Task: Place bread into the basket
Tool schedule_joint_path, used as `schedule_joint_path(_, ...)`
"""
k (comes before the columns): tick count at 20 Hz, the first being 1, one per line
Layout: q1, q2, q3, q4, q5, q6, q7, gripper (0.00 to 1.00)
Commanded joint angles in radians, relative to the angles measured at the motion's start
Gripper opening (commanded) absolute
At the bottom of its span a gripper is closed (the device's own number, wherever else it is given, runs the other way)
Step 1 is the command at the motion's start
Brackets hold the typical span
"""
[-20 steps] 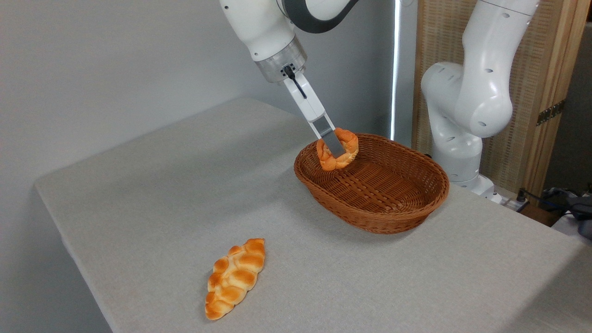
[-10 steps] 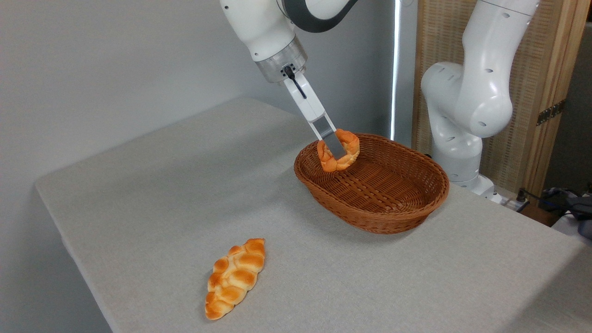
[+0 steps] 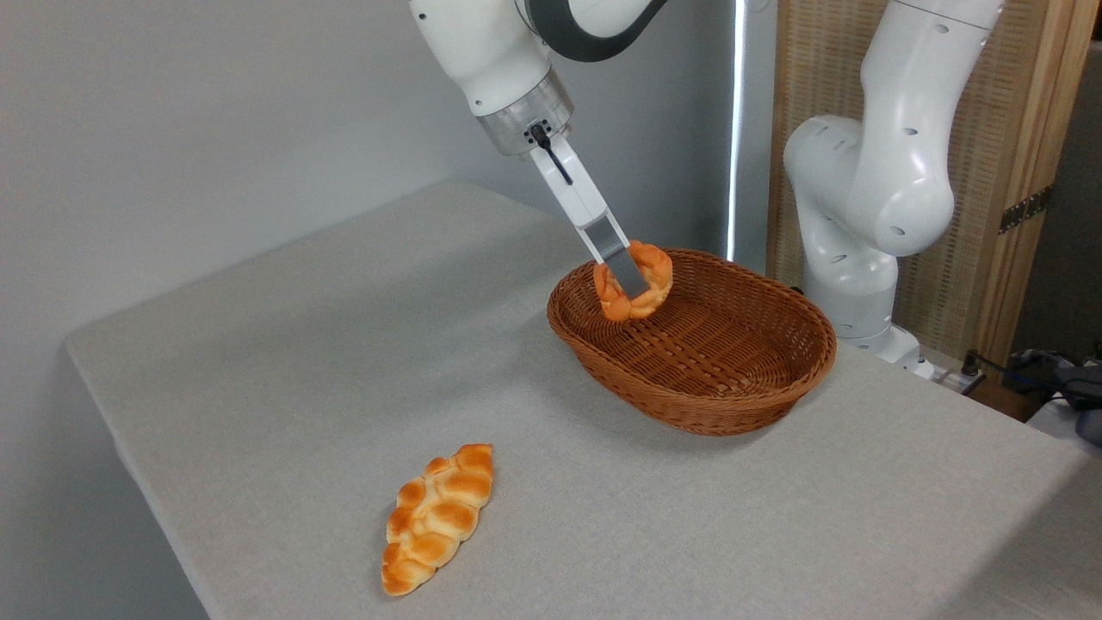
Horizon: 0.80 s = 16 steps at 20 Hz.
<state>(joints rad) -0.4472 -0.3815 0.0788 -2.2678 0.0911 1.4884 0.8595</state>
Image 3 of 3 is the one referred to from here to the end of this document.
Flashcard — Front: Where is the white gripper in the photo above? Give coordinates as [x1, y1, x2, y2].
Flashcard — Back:
[527, 135, 649, 302]

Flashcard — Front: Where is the round orange bread roll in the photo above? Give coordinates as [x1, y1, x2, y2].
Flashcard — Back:
[592, 240, 674, 323]

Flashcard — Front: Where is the brown wicker basket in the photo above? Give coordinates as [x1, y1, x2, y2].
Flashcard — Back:
[547, 248, 838, 437]

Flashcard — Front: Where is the long braided bread loaf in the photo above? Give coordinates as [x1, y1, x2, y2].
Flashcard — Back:
[381, 443, 495, 597]

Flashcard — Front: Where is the grey tablecloth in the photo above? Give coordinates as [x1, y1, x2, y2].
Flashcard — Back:
[65, 181, 1102, 620]

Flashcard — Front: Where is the white power strip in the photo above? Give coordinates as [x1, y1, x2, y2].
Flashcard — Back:
[934, 362, 987, 394]

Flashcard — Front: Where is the metal screen hinge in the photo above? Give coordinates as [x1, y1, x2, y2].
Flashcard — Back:
[999, 185, 1053, 235]

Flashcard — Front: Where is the dark bag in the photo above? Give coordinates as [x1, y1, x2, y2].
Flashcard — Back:
[1007, 349, 1102, 445]

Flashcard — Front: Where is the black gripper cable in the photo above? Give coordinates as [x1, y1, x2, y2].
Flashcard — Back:
[528, 123, 573, 186]

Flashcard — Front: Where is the black power cable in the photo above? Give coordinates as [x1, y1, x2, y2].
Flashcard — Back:
[964, 349, 1068, 399]

